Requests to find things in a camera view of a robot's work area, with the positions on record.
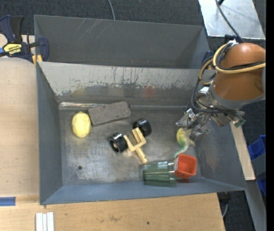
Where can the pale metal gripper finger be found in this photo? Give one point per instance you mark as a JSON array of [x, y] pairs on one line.
[[187, 119], [199, 130]]

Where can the yellow and green toy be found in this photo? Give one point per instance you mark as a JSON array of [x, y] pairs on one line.
[[182, 136]]

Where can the orange plastic cup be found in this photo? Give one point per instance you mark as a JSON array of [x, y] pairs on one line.
[[186, 167]]

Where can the wooden axle with black wheels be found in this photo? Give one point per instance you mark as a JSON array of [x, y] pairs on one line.
[[136, 141]]

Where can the green glass tumbler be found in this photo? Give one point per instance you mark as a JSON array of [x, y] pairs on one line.
[[159, 174]]

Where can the grey metal bin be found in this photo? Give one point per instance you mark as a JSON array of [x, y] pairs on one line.
[[127, 85]]

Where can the grey flat block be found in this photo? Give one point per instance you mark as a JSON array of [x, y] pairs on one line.
[[109, 113]]

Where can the yellow lemon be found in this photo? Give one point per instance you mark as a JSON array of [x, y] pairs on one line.
[[81, 124]]

